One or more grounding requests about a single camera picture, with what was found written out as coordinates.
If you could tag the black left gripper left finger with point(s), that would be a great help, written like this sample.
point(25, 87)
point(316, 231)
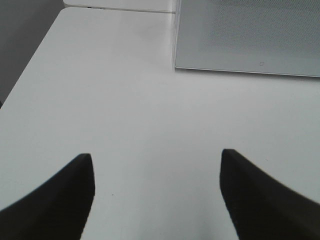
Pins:
point(56, 210)

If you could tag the white microwave door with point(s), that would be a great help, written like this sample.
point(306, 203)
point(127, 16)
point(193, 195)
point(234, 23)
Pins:
point(279, 37)

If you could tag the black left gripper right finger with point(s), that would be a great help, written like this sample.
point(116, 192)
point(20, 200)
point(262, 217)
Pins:
point(262, 208)

